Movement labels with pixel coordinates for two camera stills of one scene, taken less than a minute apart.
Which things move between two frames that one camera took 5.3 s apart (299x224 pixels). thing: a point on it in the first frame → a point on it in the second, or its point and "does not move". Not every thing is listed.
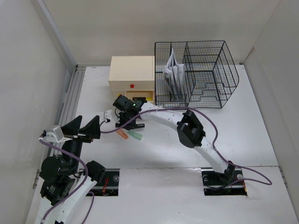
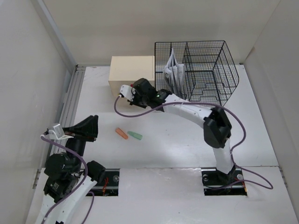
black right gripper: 130,126 → 134,101
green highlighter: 135,135 does not move
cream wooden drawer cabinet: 133,77 does not move
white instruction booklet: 174,74 does not move
